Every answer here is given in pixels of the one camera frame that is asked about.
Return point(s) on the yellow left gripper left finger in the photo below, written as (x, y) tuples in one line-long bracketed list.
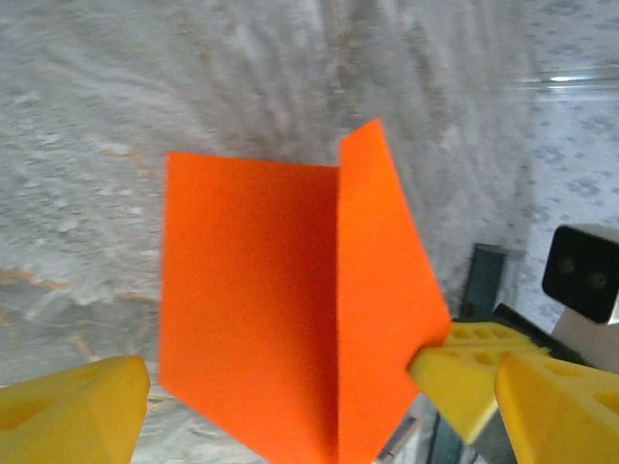
[(72, 415)]

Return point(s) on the orange paper sheet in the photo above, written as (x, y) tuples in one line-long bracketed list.
[(251, 290)]

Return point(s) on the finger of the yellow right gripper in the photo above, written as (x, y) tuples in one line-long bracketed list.
[(459, 386), (498, 340)]

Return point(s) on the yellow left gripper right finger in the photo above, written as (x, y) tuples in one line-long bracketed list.
[(566, 415)]

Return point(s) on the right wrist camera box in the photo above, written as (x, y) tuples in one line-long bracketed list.
[(580, 270)]

